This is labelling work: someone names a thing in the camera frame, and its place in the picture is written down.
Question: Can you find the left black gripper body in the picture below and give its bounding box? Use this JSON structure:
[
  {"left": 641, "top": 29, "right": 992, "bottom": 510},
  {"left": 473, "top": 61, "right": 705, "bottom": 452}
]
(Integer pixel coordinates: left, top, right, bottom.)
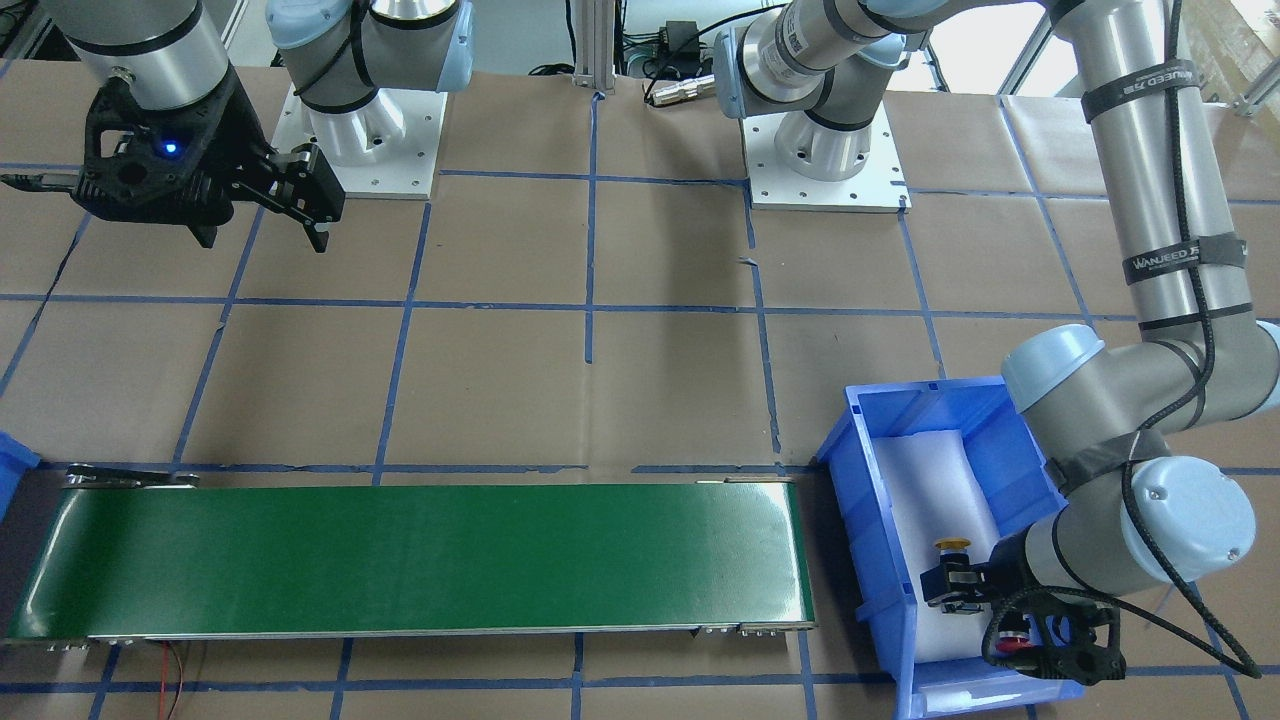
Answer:
[{"left": 922, "top": 538, "right": 1041, "bottom": 609}]

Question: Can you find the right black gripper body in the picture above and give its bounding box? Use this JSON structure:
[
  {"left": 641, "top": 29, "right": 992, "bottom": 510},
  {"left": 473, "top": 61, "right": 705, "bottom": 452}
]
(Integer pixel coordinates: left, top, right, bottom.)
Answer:
[{"left": 76, "top": 70, "right": 346, "bottom": 236}]

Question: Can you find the yellow push button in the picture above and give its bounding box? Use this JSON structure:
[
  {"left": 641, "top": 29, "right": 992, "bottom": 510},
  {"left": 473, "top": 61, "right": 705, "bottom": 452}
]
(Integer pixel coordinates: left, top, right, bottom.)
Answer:
[{"left": 934, "top": 537, "right": 972, "bottom": 570}]

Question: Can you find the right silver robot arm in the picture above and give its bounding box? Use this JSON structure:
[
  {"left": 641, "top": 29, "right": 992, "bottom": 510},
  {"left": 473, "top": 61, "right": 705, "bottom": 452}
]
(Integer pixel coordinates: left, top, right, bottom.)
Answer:
[{"left": 3, "top": 1, "right": 474, "bottom": 252}]

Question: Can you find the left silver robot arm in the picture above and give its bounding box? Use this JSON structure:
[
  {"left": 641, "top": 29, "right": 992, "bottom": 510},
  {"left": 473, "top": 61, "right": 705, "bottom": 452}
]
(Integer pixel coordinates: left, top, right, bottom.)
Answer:
[{"left": 814, "top": 1, "right": 1277, "bottom": 620}]

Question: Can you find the red push button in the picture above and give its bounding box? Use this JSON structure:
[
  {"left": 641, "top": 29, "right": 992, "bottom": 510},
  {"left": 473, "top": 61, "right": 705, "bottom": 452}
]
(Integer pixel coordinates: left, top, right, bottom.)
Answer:
[{"left": 992, "top": 612, "right": 1041, "bottom": 659}]

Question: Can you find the white foam pad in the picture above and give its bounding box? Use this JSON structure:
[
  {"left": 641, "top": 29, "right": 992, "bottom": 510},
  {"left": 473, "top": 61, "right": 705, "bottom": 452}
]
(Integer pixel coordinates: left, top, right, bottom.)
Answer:
[{"left": 873, "top": 430, "right": 1001, "bottom": 664}]

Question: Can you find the blue plastic bin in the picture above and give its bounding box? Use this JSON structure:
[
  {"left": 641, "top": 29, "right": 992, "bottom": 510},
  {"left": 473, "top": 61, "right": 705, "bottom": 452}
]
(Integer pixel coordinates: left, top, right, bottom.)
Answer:
[
  {"left": 812, "top": 375, "right": 1089, "bottom": 720},
  {"left": 0, "top": 430, "right": 40, "bottom": 518}
]

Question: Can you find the green conveyor belt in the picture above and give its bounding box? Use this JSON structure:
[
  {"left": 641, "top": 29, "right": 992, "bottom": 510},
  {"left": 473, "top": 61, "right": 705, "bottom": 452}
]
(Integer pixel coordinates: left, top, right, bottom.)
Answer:
[{"left": 3, "top": 478, "right": 817, "bottom": 644}]

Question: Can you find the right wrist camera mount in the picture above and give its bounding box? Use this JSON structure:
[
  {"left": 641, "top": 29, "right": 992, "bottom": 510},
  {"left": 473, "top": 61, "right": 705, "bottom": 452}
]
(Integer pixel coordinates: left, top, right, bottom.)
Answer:
[{"left": 72, "top": 70, "right": 262, "bottom": 249}]

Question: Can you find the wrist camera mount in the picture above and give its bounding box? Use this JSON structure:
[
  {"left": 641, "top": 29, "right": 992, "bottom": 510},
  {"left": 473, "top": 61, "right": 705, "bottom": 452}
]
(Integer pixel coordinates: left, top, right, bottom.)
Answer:
[
  {"left": 72, "top": 70, "right": 262, "bottom": 249},
  {"left": 980, "top": 585, "right": 1128, "bottom": 685}
]

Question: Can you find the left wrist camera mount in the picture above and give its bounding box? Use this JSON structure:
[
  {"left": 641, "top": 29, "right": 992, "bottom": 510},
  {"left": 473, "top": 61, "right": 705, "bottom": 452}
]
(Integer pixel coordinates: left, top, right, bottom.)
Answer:
[{"left": 980, "top": 585, "right": 1128, "bottom": 685}]

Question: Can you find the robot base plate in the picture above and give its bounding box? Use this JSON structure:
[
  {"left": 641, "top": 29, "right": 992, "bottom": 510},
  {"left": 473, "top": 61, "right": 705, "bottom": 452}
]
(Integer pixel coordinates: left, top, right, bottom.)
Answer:
[
  {"left": 271, "top": 88, "right": 451, "bottom": 200},
  {"left": 742, "top": 105, "right": 913, "bottom": 213}
]

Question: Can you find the aluminium frame post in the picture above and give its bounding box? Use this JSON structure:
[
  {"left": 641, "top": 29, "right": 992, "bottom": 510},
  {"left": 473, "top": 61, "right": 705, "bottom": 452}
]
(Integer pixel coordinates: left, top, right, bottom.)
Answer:
[{"left": 570, "top": 0, "right": 620, "bottom": 96}]

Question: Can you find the red black conveyor wire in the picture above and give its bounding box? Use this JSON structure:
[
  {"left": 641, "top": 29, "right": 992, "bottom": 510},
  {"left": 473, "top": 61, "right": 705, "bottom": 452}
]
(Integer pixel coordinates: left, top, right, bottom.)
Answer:
[{"left": 160, "top": 642, "right": 186, "bottom": 720}]

